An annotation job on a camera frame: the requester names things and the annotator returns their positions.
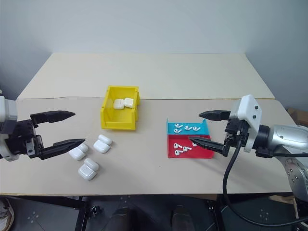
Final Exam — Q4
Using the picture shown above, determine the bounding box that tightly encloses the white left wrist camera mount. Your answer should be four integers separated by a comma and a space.
0, 95, 20, 162

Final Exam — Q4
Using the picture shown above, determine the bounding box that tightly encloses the white sneaker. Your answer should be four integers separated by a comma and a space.
0, 197, 15, 231

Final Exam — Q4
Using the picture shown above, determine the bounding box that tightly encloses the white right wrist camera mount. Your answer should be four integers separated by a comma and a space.
228, 94, 262, 153

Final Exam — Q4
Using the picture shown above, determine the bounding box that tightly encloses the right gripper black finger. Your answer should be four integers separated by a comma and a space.
188, 136, 226, 154
199, 110, 232, 122

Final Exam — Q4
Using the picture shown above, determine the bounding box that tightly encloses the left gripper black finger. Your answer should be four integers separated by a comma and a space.
30, 110, 76, 128
39, 138, 86, 161

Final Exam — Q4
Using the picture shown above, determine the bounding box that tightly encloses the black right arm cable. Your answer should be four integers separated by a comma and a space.
222, 138, 308, 228

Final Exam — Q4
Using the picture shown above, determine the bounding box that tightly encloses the white earbud case bottom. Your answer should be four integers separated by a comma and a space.
77, 157, 100, 181

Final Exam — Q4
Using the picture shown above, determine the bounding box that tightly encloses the red and teal tray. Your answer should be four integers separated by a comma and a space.
167, 133, 215, 160

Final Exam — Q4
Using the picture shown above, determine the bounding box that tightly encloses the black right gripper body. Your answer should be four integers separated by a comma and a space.
222, 117, 251, 158

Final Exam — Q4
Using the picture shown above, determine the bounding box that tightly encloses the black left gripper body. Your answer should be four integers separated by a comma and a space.
4, 119, 45, 159

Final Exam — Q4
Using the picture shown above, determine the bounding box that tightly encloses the black table leg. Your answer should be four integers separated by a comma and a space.
74, 195, 88, 231
213, 194, 226, 231

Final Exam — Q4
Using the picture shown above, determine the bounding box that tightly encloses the yellow plastic bin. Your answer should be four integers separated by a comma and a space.
99, 84, 142, 131

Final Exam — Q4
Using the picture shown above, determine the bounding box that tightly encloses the dark rounded shape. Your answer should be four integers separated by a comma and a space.
171, 205, 193, 231
109, 207, 132, 231

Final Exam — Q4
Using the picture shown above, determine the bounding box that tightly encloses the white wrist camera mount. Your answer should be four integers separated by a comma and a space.
228, 94, 262, 153
0, 95, 20, 162

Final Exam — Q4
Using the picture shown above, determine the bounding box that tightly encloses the teal plastic bin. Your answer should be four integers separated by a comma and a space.
166, 117, 211, 136

